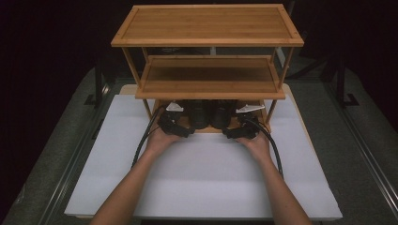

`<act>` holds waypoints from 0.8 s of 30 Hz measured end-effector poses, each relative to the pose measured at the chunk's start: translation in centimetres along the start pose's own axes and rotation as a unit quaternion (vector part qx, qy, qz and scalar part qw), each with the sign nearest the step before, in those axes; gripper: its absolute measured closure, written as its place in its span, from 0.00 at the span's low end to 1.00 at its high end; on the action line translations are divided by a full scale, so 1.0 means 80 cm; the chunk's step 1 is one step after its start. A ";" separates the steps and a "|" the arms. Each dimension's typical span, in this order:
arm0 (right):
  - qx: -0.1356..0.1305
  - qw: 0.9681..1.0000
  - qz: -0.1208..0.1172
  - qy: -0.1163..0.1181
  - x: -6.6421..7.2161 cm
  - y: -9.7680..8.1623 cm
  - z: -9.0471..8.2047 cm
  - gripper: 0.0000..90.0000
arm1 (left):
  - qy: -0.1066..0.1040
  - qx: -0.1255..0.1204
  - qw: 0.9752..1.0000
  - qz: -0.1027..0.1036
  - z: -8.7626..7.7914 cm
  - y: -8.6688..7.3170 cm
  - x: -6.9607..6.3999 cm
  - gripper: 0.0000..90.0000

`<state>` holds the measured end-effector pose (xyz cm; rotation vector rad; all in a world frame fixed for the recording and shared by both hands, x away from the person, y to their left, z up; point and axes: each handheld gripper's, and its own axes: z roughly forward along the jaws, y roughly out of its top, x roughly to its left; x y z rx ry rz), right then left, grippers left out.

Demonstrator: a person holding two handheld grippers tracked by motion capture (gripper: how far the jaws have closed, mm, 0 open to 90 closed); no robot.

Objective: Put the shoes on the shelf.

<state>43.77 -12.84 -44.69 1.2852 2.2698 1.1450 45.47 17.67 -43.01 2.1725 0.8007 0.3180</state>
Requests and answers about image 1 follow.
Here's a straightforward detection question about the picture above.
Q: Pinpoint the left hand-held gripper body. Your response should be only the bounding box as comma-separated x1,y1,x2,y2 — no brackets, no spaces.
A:
157,101,186,137

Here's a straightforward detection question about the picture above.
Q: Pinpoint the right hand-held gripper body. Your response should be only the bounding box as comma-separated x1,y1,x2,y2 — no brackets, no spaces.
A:
235,103,267,141

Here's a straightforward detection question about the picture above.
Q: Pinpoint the black leather shoe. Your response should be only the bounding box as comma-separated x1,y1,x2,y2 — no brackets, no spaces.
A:
210,99,238,130
183,99,212,130

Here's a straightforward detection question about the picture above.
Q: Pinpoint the wooden three-tier shoe rack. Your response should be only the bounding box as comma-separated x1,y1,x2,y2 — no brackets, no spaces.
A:
111,3,305,134

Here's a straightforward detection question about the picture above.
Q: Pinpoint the person's left hand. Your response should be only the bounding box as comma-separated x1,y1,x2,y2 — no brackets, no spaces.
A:
145,127,183,158

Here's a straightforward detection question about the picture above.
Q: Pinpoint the person's right hand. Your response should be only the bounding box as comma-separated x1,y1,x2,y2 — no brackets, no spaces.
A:
236,130,274,164

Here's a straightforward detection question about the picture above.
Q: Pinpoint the white table sheet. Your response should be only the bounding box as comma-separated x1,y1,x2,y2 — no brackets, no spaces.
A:
64,94,344,219

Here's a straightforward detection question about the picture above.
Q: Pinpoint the black metal stand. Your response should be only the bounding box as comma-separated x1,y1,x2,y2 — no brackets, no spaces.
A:
84,59,107,110
335,55,360,110

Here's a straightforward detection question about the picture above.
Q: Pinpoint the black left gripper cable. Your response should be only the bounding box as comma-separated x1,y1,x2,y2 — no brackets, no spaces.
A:
130,104,167,169

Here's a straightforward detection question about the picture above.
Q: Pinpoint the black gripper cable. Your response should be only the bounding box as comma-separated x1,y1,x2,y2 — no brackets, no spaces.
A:
130,104,167,169
249,117,284,180

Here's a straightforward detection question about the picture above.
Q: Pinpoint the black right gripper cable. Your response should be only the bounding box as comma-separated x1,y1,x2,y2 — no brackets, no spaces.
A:
249,117,284,180

